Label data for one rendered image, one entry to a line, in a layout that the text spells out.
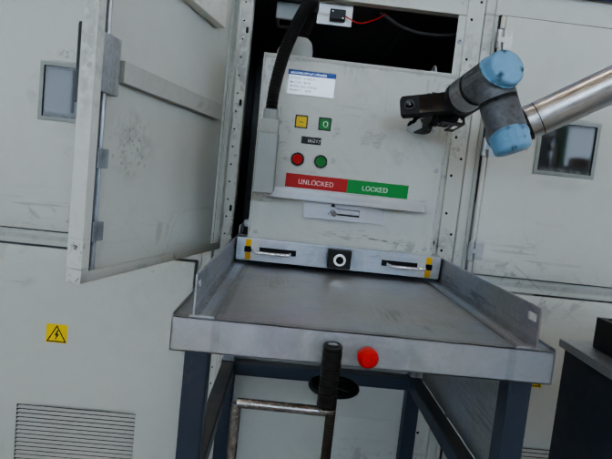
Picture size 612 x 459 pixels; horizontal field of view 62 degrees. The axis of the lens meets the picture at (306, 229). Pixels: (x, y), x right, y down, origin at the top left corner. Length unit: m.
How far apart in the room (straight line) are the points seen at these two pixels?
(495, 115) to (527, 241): 0.63
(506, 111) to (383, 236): 0.48
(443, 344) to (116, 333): 1.01
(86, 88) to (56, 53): 0.68
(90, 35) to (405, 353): 0.73
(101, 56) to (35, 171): 0.71
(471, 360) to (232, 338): 0.38
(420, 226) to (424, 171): 0.14
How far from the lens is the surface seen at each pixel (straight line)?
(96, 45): 0.95
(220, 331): 0.83
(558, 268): 1.67
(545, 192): 1.63
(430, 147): 1.37
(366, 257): 1.35
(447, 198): 1.54
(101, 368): 1.64
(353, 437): 1.67
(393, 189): 1.35
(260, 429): 1.64
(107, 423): 1.71
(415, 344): 0.85
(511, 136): 1.06
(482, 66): 1.09
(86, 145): 0.94
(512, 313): 1.00
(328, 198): 1.29
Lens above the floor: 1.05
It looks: 5 degrees down
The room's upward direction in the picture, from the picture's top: 6 degrees clockwise
